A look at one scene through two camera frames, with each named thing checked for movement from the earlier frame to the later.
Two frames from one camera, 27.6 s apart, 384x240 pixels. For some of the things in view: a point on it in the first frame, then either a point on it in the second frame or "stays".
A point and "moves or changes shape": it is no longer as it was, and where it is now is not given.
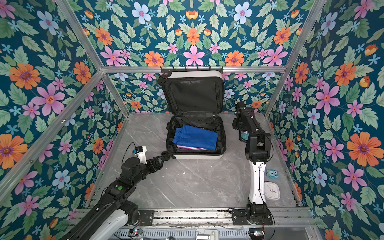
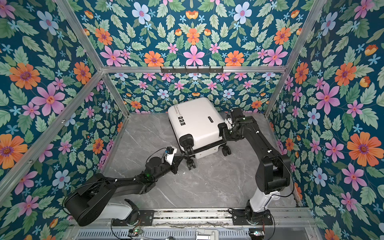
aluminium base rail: (276, 220) stays
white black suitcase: (194, 98) moves or changes shape
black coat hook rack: (170, 70) stays
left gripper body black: (145, 170) → (165, 168)
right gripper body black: (238, 125) → (230, 134)
